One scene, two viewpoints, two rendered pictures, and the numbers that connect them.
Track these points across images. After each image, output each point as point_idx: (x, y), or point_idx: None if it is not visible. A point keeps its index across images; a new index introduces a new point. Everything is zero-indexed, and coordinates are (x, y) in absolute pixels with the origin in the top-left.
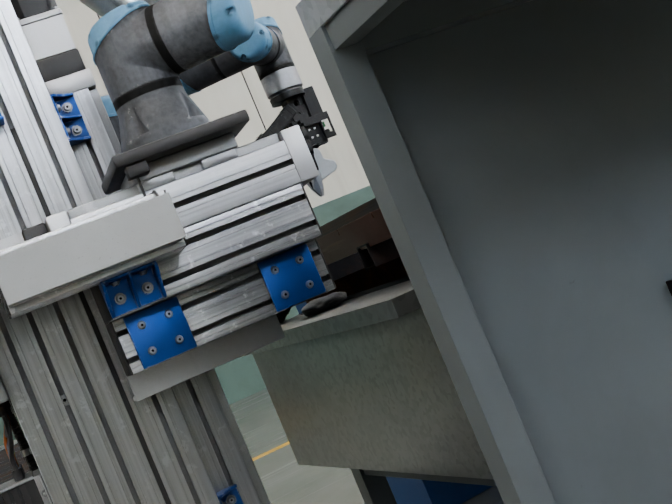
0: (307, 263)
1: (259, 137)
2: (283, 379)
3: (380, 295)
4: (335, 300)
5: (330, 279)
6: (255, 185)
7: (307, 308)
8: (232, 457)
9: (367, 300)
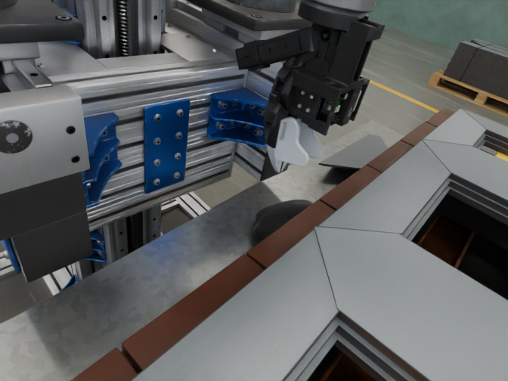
0: (4, 242)
1: (248, 44)
2: None
3: (118, 318)
4: (257, 236)
5: (23, 273)
6: None
7: (258, 212)
8: (105, 229)
9: (127, 302)
